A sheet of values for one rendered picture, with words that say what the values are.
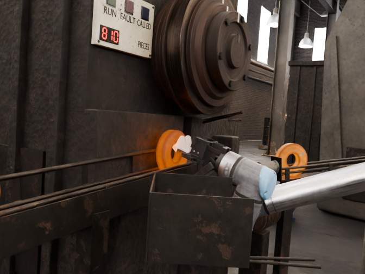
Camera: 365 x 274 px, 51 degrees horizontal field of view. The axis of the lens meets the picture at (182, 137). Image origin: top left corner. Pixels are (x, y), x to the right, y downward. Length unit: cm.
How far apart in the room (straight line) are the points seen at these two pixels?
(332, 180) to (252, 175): 26
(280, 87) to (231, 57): 901
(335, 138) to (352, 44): 91
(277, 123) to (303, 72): 480
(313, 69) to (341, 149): 182
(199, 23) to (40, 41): 52
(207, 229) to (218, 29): 76
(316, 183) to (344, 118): 280
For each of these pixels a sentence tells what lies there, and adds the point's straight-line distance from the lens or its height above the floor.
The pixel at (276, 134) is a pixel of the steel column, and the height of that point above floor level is 59.
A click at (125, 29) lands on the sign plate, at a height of 113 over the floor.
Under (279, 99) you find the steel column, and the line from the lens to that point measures 1035.
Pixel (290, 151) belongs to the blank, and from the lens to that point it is 180.
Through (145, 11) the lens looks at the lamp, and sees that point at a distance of 134.
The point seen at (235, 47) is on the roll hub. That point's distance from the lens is 141.
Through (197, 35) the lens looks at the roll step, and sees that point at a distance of 132.
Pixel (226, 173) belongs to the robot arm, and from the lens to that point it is 119.
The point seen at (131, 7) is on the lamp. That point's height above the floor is 120.
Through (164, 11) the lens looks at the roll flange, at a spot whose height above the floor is 123.
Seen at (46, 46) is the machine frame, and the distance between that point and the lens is 131.
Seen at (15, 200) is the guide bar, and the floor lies 65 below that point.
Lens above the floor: 87
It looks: 3 degrees down
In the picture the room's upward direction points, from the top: 4 degrees clockwise
